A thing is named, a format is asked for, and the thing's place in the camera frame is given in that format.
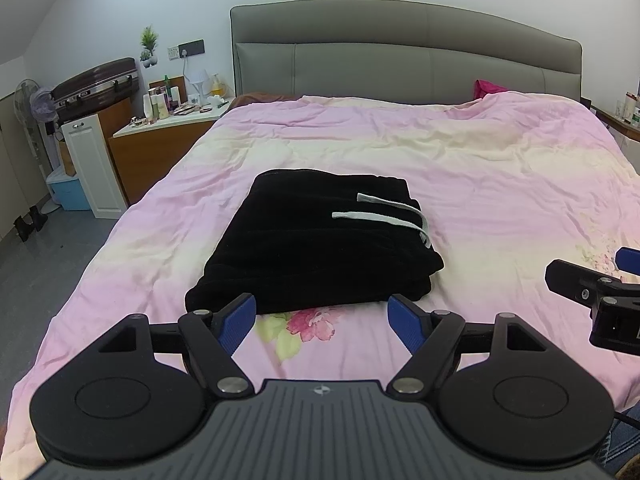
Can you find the magenta cloth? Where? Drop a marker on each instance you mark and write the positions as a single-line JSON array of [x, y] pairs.
[[487, 87]]

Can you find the white cabinet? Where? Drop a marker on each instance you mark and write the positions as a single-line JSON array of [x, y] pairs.
[[92, 165]]

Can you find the yellow bottle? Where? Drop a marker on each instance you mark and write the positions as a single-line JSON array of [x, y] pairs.
[[216, 86]]

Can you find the grey padded headboard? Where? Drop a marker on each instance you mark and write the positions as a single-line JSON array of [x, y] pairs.
[[400, 60]]

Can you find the white desk lamp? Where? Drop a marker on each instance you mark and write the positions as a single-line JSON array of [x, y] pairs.
[[198, 82]]

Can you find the standing fan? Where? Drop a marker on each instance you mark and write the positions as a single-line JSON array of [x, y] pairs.
[[32, 100]]

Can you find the wooden nightstand with white top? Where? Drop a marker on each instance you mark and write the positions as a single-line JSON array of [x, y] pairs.
[[150, 152]]

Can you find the white wall socket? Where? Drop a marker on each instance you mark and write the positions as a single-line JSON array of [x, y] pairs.
[[173, 52]]

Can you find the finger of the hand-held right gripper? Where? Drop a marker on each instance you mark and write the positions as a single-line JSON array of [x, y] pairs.
[[629, 259], [570, 277]]

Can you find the pink floral bedsheet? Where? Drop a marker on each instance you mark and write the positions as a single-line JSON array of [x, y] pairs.
[[500, 185]]

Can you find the dark wall switch panel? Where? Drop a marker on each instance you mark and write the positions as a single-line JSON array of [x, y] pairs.
[[192, 47]]

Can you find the brown pillow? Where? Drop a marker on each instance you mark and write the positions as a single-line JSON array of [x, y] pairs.
[[262, 98]]

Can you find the blue storage bin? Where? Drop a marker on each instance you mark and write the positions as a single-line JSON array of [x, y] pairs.
[[67, 192]]

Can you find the potted green plant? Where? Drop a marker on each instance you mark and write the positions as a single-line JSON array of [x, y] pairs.
[[149, 40]]

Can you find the black pants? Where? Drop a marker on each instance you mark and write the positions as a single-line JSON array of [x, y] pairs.
[[300, 250]]

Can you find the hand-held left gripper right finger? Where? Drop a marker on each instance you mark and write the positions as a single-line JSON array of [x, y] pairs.
[[407, 325]]

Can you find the wooden cabinet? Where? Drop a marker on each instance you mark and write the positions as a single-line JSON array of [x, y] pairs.
[[116, 115]]

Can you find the person's blue jeans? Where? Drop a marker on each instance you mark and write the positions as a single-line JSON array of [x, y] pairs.
[[625, 447]]

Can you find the white bottle with red cap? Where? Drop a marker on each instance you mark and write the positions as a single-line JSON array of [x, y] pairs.
[[630, 105]]

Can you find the clear glass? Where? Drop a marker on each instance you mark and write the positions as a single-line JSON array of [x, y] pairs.
[[620, 109]]

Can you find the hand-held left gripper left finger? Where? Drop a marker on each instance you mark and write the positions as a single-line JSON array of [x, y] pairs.
[[237, 325]]

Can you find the brown suitcase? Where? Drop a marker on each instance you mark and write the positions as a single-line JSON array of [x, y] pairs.
[[95, 82]]

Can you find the wooden bedside shelf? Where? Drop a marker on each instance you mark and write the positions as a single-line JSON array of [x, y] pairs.
[[620, 127]]

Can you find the scattered small makeup items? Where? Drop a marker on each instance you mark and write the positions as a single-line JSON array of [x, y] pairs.
[[195, 107]]

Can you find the group of cosmetic bottles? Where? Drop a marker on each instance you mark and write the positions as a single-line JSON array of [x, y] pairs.
[[157, 102]]

